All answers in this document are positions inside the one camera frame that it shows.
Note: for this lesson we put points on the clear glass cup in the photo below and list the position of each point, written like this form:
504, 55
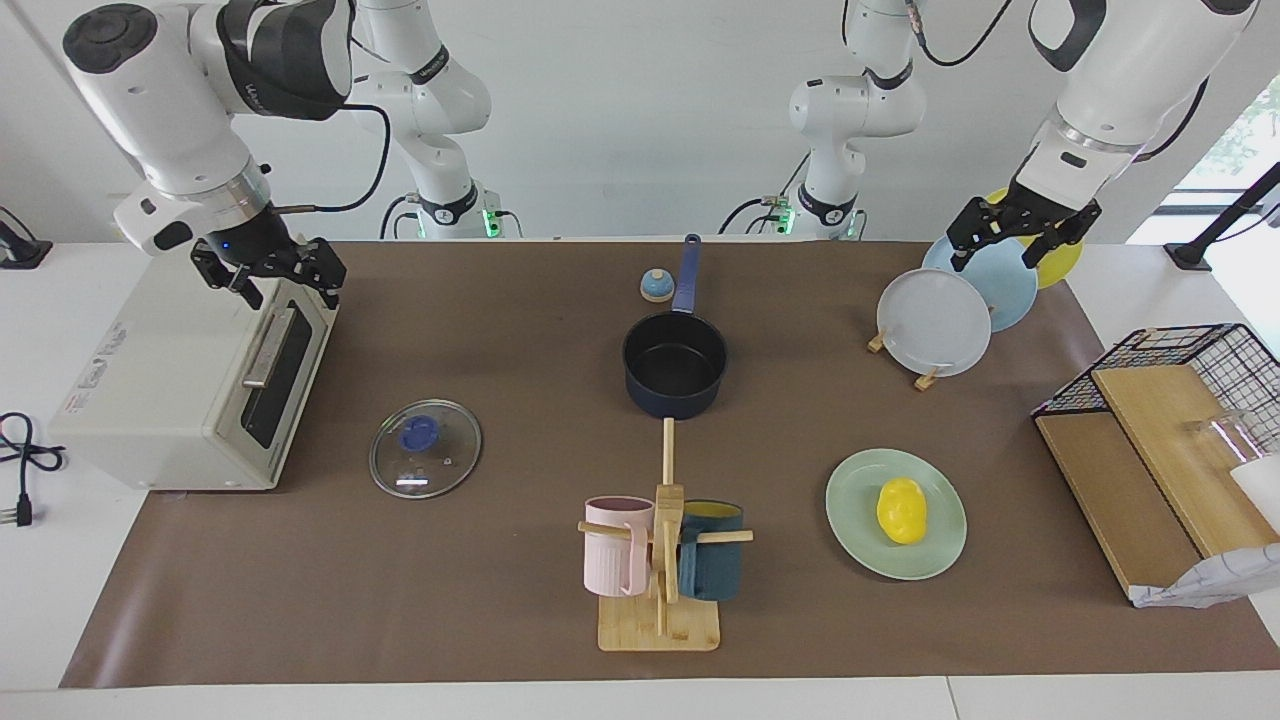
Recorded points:
1225, 435

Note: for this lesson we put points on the pale green plate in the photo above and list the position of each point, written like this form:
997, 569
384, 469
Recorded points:
860, 530

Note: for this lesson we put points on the wooden shelf boards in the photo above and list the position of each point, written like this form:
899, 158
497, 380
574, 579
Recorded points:
1120, 500

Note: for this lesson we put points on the black desk clamp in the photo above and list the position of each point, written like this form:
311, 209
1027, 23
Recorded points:
20, 250

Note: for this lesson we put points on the wooden mug tree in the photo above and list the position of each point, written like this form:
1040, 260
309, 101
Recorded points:
660, 625

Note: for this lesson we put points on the wooden plate rack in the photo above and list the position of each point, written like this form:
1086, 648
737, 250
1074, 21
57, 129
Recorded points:
926, 380

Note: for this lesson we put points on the pale grey plate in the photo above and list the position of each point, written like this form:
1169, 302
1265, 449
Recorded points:
935, 325

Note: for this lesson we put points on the light blue plate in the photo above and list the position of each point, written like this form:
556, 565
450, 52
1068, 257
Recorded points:
1010, 290

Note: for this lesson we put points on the pink ribbed mug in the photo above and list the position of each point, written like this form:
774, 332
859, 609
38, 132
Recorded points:
610, 560

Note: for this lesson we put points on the yellow lemon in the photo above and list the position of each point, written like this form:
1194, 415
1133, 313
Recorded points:
902, 512

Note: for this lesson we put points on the dark blue pot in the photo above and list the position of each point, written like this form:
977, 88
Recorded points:
675, 395

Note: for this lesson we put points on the brown table mat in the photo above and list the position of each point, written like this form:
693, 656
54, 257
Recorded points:
450, 600

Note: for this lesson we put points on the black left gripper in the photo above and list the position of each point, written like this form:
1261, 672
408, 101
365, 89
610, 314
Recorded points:
1035, 208

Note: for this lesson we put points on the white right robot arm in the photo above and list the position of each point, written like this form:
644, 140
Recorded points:
150, 100

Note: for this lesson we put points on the small blue kitchen timer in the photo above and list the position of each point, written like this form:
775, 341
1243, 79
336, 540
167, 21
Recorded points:
657, 288

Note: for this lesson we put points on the yellow plate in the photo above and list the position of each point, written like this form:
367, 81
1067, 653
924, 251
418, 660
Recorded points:
1062, 262

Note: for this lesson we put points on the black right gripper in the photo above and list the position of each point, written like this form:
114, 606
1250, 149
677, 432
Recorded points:
250, 245

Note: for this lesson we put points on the beige toaster oven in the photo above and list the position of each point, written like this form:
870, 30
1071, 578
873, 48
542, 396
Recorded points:
160, 400

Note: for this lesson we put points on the white cup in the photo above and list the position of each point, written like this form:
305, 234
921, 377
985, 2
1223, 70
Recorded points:
1262, 490

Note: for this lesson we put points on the dark teal mug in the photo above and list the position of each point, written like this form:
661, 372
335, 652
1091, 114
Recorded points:
715, 570

